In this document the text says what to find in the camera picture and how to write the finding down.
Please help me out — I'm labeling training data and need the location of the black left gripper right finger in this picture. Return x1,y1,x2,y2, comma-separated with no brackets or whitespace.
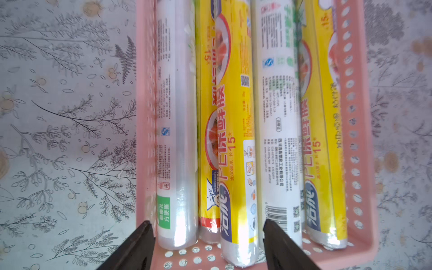
263,219,320,270

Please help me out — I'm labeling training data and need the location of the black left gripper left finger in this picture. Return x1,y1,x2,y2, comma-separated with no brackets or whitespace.
97,220,156,270

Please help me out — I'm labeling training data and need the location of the white green plastic wrap roll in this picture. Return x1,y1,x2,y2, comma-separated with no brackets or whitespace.
252,1,302,245

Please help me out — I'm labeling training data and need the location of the pink perforated plastic basket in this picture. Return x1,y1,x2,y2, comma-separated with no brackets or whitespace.
136,1,379,270

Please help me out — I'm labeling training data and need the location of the yellow plastic wrap roll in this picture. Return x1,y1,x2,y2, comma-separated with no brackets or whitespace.
214,1,258,268
195,0,220,244
296,1,348,249

